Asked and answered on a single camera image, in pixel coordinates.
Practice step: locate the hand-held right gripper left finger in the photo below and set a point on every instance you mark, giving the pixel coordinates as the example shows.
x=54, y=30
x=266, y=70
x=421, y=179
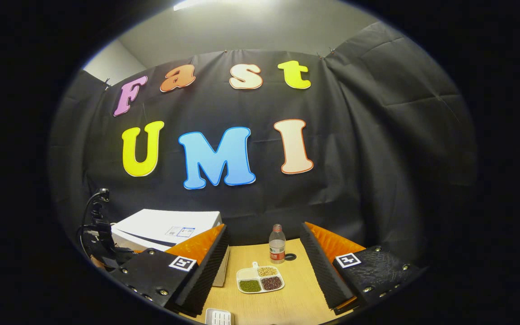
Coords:
x=206, y=271

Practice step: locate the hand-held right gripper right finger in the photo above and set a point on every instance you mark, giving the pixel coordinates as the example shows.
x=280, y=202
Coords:
x=321, y=266

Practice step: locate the white microwave oven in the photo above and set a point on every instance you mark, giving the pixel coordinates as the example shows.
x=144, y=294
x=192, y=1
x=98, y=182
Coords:
x=165, y=221

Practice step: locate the small white plastic tray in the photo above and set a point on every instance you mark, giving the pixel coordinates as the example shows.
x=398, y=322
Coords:
x=218, y=317

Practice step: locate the clear water bottle red label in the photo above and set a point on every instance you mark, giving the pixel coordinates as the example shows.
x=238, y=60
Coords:
x=277, y=246

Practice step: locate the white divided bean dish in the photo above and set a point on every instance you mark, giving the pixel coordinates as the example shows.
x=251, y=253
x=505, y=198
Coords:
x=260, y=280

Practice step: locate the ceiling light panel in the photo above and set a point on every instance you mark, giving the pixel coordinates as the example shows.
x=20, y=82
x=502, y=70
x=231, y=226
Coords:
x=197, y=4

